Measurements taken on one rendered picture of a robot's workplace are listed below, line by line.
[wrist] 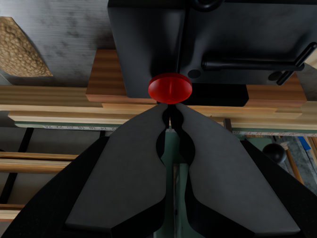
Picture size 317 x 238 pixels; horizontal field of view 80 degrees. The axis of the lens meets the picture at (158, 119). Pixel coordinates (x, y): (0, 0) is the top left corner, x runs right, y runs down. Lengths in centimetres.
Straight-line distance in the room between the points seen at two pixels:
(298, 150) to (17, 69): 106
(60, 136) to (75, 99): 266
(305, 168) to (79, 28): 102
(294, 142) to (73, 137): 254
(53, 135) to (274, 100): 292
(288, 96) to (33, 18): 31
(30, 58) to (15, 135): 299
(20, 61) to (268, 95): 32
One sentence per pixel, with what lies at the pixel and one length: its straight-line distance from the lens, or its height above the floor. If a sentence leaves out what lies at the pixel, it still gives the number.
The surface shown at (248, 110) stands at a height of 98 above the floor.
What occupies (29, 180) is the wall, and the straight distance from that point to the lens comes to 296.
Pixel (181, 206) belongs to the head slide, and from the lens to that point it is 37.
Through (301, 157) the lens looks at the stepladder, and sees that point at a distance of 109.
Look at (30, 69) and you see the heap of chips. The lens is 34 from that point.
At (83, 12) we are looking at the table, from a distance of 25.
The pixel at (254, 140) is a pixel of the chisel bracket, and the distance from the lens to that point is 27.
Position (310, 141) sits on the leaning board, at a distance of 169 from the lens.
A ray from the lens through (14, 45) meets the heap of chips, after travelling 31.
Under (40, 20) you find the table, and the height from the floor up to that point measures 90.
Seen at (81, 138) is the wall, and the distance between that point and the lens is 288.
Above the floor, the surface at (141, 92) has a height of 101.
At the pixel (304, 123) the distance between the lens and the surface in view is 41.
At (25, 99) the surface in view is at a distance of 39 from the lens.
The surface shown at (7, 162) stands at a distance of 256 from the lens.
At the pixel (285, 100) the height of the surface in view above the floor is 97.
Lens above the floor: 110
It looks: 28 degrees down
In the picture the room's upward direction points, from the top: 178 degrees counter-clockwise
